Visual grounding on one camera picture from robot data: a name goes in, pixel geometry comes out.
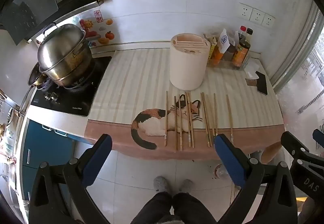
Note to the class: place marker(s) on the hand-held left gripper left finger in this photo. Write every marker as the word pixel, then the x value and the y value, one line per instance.
pixel 97 160

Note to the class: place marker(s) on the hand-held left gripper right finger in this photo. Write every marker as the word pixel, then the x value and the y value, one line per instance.
pixel 227 158

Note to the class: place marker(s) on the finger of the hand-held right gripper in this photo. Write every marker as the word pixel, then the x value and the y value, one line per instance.
pixel 298 146
pixel 319 135

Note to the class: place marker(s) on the row of wooden chopsticks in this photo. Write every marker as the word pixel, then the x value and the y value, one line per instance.
pixel 190 117

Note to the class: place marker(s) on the pale wooden chopstick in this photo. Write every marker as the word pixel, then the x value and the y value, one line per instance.
pixel 166 117

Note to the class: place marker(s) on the cream cylindrical utensil holder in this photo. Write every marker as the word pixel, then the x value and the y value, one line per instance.
pixel 187 69

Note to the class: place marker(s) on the round wooden stool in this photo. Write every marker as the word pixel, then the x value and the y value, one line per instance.
pixel 270 153

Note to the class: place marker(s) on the grey slipper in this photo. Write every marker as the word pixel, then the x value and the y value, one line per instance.
pixel 186 185
pixel 161 184

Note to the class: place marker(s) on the blue kitchen cabinet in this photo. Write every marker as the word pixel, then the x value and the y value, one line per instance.
pixel 40 148

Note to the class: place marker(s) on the black glass gas cooktop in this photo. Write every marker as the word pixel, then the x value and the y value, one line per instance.
pixel 76 100

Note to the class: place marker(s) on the person's legs in dark trousers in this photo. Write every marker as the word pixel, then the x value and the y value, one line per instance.
pixel 177 208

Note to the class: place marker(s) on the black smartphone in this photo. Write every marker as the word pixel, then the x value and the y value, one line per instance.
pixel 262 83

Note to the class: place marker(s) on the small brown box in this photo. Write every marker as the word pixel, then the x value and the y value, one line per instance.
pixel 251 82

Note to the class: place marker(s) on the striped cat print mat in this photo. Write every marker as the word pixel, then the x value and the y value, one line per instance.
pixel 131 79

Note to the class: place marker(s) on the white paper sheet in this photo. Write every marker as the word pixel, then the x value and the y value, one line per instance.
pixel 251 69

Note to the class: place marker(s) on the cluttered kitchen rack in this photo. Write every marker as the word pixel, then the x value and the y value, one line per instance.
pixel 7 138

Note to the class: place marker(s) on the stainless steel stockpot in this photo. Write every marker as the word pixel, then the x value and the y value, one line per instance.
pixel 73 69

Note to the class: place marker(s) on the clear plastic tray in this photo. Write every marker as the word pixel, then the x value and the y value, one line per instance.
pixel 227 63

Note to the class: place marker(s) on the steel frying pan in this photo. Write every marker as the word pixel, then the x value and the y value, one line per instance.
pixel 35 77

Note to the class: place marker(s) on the yellow orange seasoning packet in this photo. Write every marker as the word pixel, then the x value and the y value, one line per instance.
pixel 216 53

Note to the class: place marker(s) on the dark bottle with orange label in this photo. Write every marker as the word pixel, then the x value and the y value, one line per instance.
pixel 240 53

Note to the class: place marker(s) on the white bag with blue print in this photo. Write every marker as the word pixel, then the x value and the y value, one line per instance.
pixel 224 40

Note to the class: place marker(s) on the stainless steel pot lid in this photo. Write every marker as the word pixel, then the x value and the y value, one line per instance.
pixel 60 47

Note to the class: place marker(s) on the black capped bottle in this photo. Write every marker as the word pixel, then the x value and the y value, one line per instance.
pixel 249 33

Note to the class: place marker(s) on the crumpled clear plastic bag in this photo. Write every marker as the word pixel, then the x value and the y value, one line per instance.
pixel 210 34

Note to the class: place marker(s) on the red capped bottle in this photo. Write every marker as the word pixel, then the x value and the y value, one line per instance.
pixel 242 30

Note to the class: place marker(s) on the metal window frame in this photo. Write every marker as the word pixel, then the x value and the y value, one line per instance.
pixel 298 44

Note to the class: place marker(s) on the white wall socket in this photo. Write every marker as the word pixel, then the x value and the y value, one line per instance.
pixel 257 16
pixel 245 11
pixel 267 20

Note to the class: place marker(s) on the colourful wall sticker sheet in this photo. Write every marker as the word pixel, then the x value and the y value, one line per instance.
pixel 101 29

